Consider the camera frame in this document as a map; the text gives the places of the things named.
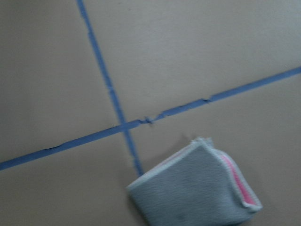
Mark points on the pink grey towel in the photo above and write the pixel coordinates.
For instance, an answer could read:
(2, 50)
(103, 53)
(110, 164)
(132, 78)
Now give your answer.
(197, 186)

